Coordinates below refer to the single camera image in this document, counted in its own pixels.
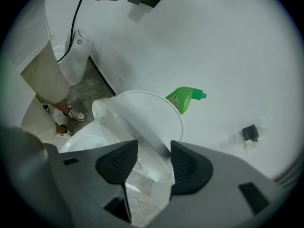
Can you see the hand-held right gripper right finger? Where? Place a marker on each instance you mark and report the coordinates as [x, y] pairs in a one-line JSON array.
[[225, 179]]

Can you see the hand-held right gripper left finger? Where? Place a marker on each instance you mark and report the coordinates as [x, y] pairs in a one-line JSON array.
[[85, 174]]

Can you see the white plastic toilet lid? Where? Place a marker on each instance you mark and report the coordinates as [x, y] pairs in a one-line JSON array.
[[147, 113]]

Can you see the white toilet bowl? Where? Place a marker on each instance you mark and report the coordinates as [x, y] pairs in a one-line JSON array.
[[80, 141]]

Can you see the white tissue roll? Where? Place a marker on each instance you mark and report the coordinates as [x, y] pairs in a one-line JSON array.
[[247, 142]]

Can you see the white sneaker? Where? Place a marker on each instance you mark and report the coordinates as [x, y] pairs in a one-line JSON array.
[[77, 115], [66, 133]]

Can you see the person's right leg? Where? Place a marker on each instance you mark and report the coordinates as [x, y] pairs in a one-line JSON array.
[[59, 128]]

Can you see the person's leg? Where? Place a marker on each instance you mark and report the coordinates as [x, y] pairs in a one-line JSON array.
[[59, 128], [60, 104]]

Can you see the person's white shirt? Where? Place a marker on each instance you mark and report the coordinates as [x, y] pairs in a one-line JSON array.
[[31, 20]]

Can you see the person's left leg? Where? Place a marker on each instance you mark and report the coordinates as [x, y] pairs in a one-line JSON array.
[[60, 104]]

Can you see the green plastic bottle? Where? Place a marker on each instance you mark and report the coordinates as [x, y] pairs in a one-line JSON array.
[[183, 96]]

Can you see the person's beige shorts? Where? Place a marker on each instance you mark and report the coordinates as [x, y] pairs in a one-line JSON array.
[[45, 75]]

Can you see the small black wall holder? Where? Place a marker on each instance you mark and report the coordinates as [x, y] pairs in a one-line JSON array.
[[251, 130]]

